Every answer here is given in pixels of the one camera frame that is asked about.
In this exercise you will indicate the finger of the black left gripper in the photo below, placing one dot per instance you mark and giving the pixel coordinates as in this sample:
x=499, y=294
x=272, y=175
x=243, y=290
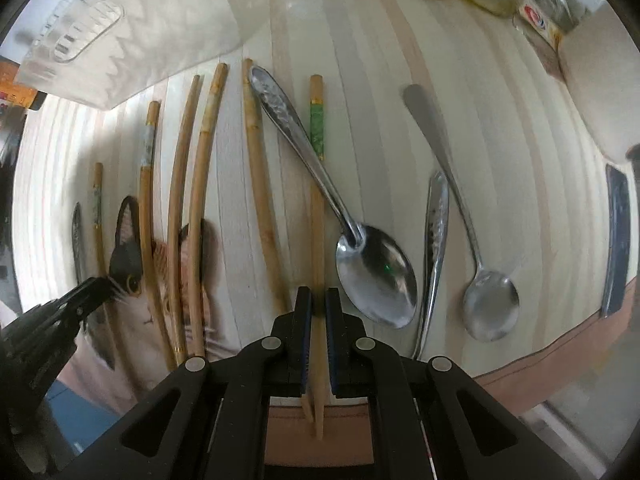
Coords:
x=36, y=346

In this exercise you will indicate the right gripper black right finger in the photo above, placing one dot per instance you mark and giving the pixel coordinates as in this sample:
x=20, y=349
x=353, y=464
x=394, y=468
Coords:
x=348, y=368

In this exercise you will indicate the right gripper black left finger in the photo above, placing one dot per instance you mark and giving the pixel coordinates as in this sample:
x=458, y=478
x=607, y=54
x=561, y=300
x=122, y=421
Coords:
x=291, y=364

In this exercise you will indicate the green-band wooden chopstick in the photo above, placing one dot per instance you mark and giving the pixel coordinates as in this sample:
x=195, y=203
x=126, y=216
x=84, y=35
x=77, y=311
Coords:
x=318, y=368

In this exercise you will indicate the short patterned wooden chopstick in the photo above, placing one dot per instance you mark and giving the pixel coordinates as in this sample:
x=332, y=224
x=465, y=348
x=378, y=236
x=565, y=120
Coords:
x=110, y=309

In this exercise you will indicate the plain bamboo chopstick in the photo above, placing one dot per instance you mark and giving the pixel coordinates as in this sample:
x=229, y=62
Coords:
x=261, y=192

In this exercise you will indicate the large hammered steel spoon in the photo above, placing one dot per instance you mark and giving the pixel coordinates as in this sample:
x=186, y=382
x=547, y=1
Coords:
x=375, y=273

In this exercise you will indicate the bamboo chopstick thick top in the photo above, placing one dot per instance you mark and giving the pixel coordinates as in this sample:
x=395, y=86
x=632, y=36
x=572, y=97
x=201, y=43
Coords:
x=197, y=205

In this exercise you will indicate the silver-band wooden chopstick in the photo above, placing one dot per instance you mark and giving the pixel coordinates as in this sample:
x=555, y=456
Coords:
x=146, y=234

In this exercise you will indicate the thin bamboo chopstick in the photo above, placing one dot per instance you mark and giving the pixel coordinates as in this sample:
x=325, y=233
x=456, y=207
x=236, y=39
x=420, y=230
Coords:
x=175, y=208

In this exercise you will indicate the blue smartphone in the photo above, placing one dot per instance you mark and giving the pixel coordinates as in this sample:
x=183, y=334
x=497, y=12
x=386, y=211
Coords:
x=619, y=225

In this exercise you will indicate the clear plastic utensil basket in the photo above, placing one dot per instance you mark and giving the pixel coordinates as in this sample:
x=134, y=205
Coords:
x=102, y=52

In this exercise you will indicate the small red-logo packet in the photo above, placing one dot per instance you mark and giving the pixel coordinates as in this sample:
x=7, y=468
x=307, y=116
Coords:
x=538, y=14

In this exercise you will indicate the dark steel utensil handle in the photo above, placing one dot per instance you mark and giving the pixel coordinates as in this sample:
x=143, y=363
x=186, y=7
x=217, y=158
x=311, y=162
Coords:
x=95, y=328

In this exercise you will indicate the hammered-handle steel utensil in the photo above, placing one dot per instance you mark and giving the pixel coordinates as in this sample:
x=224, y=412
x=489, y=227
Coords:
x=435, y=239

